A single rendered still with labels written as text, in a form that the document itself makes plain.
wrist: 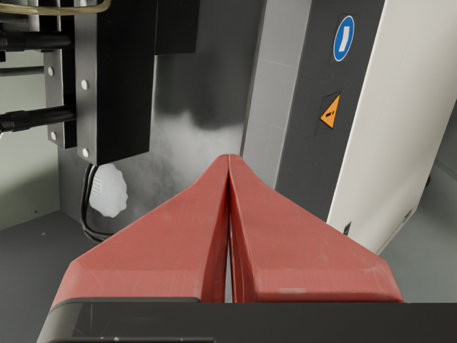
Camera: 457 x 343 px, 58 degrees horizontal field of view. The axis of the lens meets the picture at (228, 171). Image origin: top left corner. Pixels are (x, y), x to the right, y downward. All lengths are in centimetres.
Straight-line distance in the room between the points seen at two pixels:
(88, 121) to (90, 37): 9
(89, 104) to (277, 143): 22
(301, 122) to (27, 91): 55
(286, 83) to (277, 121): 3
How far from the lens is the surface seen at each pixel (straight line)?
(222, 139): 54
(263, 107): 35
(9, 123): 47
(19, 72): 69
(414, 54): 64
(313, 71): 35
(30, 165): 85
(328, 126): 42
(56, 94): 53
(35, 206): 89
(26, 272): 77
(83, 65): 47
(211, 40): 53
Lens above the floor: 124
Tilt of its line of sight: 49 degrees down
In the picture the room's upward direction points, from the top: 112 degrees counter-clockwise
